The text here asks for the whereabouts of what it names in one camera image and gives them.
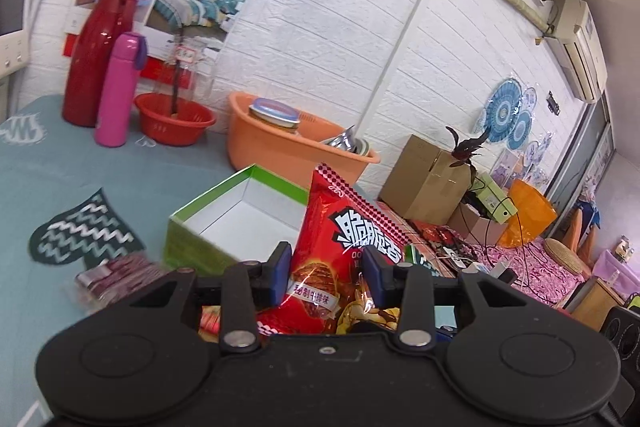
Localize dried dark red plant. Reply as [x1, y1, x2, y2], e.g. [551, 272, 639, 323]
[445, 125, 493, 170]

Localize pink bottle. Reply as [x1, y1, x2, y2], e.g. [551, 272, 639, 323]
[95, 33, 148, 148]

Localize purple box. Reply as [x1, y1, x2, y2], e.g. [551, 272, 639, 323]
[595, 249, 640, 298]

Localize large cardboard box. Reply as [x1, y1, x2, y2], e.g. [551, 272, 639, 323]
[378, 134, 473, 226]

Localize jar with blue lid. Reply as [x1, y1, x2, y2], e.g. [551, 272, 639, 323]
[249, 98, 302, 134]

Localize printed teal tablecloth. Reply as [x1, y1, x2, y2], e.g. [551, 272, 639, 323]
[0, 93, 311, 427]

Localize white appliance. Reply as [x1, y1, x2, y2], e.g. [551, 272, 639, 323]
[0, 0, 46, 78]

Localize green white snack packet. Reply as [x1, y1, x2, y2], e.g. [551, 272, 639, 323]
[404, 244, 441, 278]

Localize dark red snack packet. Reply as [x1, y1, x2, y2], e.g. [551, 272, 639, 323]
[75, 252, 173, 313]

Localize yellow leaf print snack bag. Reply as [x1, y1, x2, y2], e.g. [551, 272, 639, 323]
[335, 277, 401, 335]

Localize glass pitcher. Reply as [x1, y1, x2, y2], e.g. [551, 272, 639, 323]
[150, 34, 216, 118]

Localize orange plastic bag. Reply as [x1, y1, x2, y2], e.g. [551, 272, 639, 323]
[497, 179, 558, 249]

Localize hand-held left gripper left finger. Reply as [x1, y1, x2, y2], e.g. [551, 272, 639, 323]
[117, 241, 293, 354]

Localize air conditioner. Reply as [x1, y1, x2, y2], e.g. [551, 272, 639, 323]
[545, 0, 608, 104]

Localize orange plastic basin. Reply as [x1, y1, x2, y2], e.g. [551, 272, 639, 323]
[227, 92, 381, 188]

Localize black speaker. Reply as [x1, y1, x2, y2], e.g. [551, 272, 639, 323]
[597, 304, 640, 358]

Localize red packets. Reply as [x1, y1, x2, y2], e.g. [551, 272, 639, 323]
[412, 221, 468, 253]

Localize large blue paper fan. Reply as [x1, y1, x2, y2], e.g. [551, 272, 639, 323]
[484, 78, 523, 144]

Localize woven round cushion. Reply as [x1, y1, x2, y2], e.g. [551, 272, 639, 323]
[542, 237, 591, 277]

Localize red snack bag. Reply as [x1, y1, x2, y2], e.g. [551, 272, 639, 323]
[257, 163, 411, 338]

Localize small green box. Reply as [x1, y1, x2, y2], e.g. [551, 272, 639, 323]
[467, 171, 518, 224]

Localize white wall conduit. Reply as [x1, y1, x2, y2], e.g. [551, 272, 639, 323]
[357, 0, 463, 120]

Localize red plastic basket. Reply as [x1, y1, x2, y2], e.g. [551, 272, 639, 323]
[134, 93, 217, 148]

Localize pink floral bedsheet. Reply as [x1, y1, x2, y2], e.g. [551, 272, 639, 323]
[450, 234, 593, 308]

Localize dark stick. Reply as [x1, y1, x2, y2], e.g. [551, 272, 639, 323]
[171, 27, 185, 115]

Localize medium blue paper fan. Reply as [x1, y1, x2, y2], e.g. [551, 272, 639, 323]
[509, 109, 533, 152]

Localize green white cardboard box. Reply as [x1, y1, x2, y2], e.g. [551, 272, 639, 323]
[162, 164, 311, 278]

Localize red thermos jug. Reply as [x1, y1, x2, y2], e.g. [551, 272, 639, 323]
[61, 0, 141, 128]

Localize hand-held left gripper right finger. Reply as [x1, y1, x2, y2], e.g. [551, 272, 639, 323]
[362, 246, 531, 349]

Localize metal bowl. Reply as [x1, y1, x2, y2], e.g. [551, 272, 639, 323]
[320, 125, 371, 156]

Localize open small carton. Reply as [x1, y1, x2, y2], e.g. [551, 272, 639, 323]
[447, 202, 511, 248]

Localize white charger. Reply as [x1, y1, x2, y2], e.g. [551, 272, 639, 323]
[490, 259, 518, 283]

